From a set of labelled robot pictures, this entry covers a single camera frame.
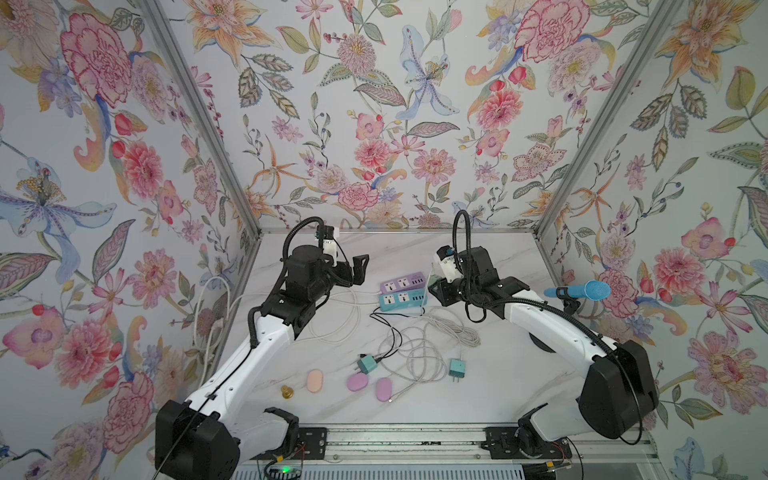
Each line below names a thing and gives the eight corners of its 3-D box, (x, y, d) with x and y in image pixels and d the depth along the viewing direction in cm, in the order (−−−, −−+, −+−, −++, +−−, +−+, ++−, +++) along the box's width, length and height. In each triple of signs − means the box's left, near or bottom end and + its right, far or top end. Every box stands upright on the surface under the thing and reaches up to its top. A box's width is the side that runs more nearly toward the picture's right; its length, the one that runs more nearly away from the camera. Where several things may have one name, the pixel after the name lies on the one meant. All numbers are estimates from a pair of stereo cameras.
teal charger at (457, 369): (449, 381, 86) (451, 378, 84) (446, 362, 90) (448, 358, 87) (465, 381, 86) (468, 378, 84) (462, 362, 90) (464, 358, 87)
